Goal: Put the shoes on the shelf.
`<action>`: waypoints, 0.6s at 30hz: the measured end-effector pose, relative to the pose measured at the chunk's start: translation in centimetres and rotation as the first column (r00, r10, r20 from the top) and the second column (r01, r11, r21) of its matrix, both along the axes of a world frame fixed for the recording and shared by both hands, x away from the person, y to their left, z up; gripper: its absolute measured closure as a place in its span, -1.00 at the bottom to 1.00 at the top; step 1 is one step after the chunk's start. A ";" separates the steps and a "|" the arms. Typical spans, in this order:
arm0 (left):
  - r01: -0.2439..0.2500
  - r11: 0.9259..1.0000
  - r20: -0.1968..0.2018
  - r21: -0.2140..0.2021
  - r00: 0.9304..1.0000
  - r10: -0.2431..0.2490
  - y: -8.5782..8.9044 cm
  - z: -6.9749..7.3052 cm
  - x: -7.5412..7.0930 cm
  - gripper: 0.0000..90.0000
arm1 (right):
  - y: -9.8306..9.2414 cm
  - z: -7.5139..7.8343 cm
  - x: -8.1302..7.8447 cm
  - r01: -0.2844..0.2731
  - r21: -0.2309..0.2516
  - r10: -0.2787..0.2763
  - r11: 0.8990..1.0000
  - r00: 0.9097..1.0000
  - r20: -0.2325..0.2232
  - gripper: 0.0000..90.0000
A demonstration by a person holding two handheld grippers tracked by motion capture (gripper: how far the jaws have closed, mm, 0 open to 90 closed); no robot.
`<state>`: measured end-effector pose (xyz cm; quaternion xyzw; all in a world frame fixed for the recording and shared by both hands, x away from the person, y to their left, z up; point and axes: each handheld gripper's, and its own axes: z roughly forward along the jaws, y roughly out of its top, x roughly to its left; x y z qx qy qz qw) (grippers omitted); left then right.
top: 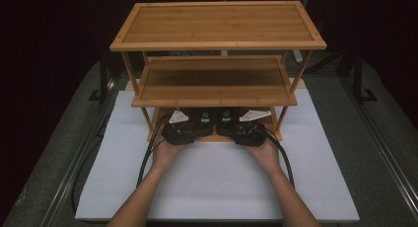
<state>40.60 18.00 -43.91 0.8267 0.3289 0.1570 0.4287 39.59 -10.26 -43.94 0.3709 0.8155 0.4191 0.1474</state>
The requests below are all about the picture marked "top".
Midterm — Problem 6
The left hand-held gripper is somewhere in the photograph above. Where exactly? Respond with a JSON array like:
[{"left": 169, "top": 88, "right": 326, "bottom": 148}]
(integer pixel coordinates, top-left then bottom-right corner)
[{"left": 161, "top": 108, "right": 215, "bottom": 146}]

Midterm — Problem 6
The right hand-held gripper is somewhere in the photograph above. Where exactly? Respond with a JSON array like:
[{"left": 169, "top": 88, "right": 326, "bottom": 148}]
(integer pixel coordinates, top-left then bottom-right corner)
[{"left": 215, "top": 108, "right": 268, "bottom": 148}]

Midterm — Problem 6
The three-tier wooden shelf rack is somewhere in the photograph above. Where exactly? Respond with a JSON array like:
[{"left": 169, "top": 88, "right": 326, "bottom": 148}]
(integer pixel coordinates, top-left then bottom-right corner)
[{"left": 109, "top": 0, "right": 328, "bottom": 143}]

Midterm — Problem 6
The person's left hand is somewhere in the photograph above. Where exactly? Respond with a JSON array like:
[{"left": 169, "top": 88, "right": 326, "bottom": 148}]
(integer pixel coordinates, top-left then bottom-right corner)
[{"left": 151, "top": 135, "right": 185, "bottom": 173}]

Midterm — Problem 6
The person's right hand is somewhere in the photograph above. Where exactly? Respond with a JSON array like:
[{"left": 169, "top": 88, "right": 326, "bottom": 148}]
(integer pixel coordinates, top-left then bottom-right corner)
[{"left": 244, "top": 139, "right": 282, "bottom": 175}]

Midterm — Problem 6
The white table cover sheet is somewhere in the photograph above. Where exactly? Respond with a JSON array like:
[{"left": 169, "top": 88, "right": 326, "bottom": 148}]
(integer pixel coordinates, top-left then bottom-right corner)
[{"left": 74, "top": 88, "right": 361, "bottom": 223}]

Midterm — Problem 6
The black stand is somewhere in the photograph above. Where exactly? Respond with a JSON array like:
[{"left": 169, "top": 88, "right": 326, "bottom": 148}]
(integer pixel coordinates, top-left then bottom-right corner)
[
  {"left": 89, "top": 50, "right": 112, "bottom": 104},
  {"left": 351, "top": 53, "right": 379, "bottom": 105}
]

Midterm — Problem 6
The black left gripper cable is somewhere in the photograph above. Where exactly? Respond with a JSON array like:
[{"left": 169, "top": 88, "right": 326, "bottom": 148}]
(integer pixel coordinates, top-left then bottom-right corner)
[{"left": 71, "top": 113, "right": 173, "bottom": 215}]

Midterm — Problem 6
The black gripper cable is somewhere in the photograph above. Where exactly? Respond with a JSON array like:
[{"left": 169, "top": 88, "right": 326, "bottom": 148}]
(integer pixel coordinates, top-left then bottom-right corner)
[
  {"left": 254, "top": 125, "right": 296, "bottom": 189},
  {"left": 71, "top": 113, "right": 173, "bottom": 215}
]

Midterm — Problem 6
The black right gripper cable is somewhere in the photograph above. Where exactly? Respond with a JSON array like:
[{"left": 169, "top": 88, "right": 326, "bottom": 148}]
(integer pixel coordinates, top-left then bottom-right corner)
[{"left": 254, "top": 125, "right": 296, "bottom": 189}]

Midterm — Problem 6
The metal rail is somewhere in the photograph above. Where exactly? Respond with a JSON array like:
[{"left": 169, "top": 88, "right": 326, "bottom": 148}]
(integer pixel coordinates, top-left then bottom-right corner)
[
  {"left": 339, "top": 76, "right": 418, "bottom": 218},
  {"left": 40, "top": 78, "right": 116, "bottom": 227}
]

